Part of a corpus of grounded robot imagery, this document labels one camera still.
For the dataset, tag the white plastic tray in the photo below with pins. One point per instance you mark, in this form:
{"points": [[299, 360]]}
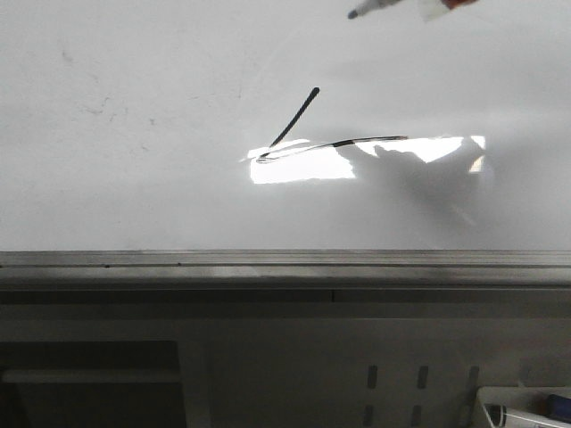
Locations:
{"points": [[528, 399]]}

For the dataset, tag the white whiteboard marker pen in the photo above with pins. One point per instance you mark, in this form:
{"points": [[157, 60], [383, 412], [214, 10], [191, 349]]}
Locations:
{"points": [[364, 7]]}

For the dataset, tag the blue object in tray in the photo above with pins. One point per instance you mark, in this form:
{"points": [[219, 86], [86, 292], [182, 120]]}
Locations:
{"points": [[558, 408]]}

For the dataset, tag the red magnet taped to marker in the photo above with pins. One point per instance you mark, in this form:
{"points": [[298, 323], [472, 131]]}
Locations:
{"points": [[433, 9]]}

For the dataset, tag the white marker in tray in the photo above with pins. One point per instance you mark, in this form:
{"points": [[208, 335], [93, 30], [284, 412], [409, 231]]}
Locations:
{"points": [[507, 417]]}

